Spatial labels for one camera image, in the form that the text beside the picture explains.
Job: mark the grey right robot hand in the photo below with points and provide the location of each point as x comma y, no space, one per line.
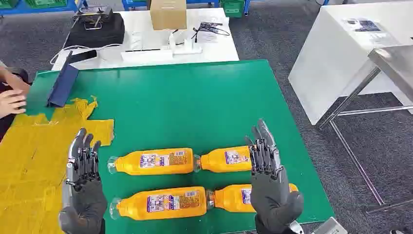
269,197

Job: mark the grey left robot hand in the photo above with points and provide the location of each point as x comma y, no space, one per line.
85,200

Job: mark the orange drink bottle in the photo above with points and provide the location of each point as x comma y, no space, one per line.
216,160
229,198
129,163
135,205

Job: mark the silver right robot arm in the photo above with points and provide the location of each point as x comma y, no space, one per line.
296,228

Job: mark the yellow sheet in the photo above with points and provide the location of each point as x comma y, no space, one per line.
29,161

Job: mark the dark blue angled folder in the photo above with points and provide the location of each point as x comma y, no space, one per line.
63,85

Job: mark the person's hand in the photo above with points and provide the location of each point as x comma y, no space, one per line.
11,103

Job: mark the green table mat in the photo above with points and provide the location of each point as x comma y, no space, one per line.
180,106

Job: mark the black flat bar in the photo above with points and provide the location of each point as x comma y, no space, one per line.
84,55

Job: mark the white cabinet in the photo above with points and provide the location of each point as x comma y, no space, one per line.
326,61

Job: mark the white table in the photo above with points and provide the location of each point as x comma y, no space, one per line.
219,48

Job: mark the white flat box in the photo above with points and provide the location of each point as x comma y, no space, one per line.
146,56

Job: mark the black carrying case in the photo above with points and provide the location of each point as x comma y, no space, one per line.
103,34

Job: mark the white power strip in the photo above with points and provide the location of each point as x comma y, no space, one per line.
188,49

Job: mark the white paper sheet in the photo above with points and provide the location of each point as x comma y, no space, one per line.
207,37

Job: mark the steel table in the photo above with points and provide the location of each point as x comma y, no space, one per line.
395,64

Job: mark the grey metal device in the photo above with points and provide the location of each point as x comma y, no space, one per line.
93,14

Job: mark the green plastic crate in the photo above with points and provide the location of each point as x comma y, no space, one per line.
7,3
45,2
232,8

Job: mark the clear bag with dark item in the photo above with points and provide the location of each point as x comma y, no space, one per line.
364,25

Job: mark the blue shelf rack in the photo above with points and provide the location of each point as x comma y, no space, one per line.
132,4
19,11

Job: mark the brown cardboard box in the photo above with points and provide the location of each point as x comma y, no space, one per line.
167,14

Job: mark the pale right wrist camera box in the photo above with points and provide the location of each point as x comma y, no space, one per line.
329,227

